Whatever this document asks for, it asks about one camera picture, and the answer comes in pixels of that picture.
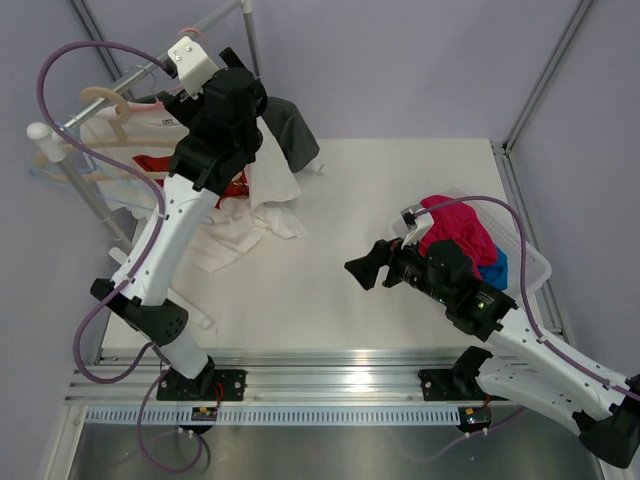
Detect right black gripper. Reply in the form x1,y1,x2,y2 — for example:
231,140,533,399
345,229,453,306

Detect white Coca-Cola t-shirt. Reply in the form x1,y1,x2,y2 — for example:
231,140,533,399
80,103,307,272

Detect pink plastic hanger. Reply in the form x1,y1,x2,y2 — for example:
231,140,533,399
128,88,181,111

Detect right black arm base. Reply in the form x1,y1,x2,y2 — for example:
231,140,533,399
418,369,491,402

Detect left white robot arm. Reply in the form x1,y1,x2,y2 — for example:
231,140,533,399
91,39,267,400

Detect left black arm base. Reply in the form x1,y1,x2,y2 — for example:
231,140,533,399
156,369,247,402

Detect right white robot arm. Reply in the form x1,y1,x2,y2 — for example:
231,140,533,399
344,239,639,469

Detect dark grey t-shirt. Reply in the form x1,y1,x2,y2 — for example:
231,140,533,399
262,96,320,173

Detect beige wooden hanger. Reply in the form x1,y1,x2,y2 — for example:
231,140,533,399
52,86,187,163

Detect magenta cloth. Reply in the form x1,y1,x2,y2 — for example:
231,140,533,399
419,203,498,267

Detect white plastic basket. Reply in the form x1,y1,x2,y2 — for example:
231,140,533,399
387,186,553,304

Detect silver clothes rack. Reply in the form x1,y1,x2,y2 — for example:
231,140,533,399
26,0,328,331

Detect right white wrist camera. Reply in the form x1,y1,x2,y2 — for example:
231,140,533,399
401,204,434,248

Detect pink wire hanger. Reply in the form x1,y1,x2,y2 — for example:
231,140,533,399
178,27,206,39

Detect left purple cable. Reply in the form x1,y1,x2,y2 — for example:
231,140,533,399
37,41,214,474

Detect purple cable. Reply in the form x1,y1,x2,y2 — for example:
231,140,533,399
37,41,214,474
399,194,640,461

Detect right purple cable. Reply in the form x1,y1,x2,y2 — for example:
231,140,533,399
399,194,640,461

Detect white slotted cable duct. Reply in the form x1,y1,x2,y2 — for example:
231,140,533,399
85,405,461,426

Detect blue wire hanger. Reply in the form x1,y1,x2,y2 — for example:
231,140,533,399
29,152,157,218

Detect aluminium mounting rail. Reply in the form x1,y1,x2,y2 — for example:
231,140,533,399
63,347,464,406

